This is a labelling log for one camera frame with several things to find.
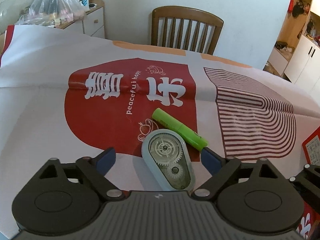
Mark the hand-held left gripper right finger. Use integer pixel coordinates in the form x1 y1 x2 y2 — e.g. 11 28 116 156
191 148 278 202

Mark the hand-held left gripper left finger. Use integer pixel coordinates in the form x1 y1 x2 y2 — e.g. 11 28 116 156
37 147 124 200

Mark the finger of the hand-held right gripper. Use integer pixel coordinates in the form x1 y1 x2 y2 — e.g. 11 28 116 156
289 177 320 213
302 164 320 179

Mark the pale blue correction tape dispenser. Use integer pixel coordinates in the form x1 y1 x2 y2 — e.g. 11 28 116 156
141 129 196 192

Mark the green highlighter marker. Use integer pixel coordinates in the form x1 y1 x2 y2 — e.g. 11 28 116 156
152 108 208 152

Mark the printed tablecloth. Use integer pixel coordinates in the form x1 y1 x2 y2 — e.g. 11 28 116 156
0 25 320 240

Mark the tall white cabinet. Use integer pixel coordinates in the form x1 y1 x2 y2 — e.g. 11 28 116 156
284 0 320 93

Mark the low white shoe bench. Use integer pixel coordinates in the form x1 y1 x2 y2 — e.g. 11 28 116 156
266 41 297 77

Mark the small white drawer cabinet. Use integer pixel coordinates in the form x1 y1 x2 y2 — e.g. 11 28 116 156
54 0 105 39

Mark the clutter on cabinet shelf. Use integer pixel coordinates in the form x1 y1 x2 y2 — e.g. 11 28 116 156
304 15 320 46

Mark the brown wooden chair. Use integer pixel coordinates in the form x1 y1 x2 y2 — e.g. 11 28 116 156
151 6 224 55

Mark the black hanging bag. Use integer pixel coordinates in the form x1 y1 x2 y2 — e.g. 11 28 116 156
292 0 311 18

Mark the clear plastic bag of goods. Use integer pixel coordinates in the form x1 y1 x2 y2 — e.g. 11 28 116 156
15 0 88 27

